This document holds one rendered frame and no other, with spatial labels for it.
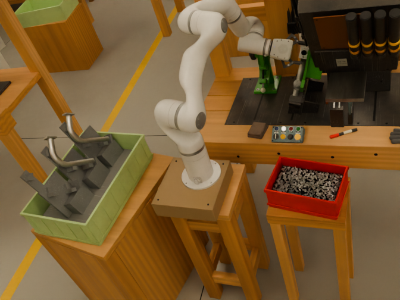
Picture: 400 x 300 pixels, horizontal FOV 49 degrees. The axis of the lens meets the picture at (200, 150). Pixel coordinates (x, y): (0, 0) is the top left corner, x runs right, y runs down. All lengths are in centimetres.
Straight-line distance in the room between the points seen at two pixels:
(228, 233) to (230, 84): 97
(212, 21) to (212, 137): 72
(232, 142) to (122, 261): 81
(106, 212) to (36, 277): 135
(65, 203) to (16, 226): 159
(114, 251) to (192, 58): 100
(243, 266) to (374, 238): 92
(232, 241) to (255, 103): 78
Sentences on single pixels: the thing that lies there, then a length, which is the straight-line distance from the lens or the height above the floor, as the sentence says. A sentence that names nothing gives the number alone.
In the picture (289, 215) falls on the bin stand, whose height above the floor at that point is 80.
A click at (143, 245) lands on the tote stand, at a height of 58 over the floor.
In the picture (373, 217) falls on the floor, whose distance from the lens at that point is 299.
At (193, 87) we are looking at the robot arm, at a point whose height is 140.
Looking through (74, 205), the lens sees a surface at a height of 91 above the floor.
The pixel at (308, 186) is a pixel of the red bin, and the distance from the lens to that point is 199.
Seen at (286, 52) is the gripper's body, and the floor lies 122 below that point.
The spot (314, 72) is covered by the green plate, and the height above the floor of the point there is 114.
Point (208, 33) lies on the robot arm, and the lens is 179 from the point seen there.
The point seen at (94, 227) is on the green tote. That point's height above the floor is 90.
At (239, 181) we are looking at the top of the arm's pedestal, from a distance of 212.
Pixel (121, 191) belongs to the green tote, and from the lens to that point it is 228.
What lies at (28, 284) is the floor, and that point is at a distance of 344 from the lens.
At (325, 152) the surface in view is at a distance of 217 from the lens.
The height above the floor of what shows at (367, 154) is 85.
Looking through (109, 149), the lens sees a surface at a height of 91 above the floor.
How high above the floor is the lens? 237
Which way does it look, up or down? 41 degrees down
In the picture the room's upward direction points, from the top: 20 degrees counter-clockwise
